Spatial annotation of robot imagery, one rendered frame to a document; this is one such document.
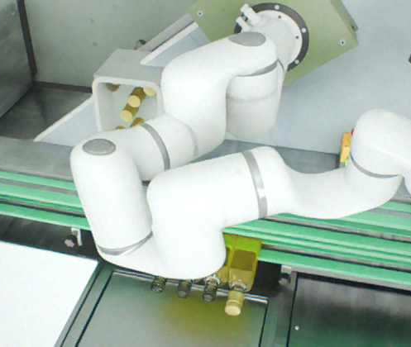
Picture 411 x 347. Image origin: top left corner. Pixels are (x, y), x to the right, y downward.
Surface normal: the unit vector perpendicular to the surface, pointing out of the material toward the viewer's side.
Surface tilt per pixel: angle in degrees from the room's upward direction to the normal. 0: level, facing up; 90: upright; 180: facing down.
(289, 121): 0
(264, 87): 43
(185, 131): 62
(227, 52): 80
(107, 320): 90
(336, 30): 1
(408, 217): 90
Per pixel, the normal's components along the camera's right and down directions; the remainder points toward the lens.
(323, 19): -0.24, 0.61
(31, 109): 0.01, -0.79
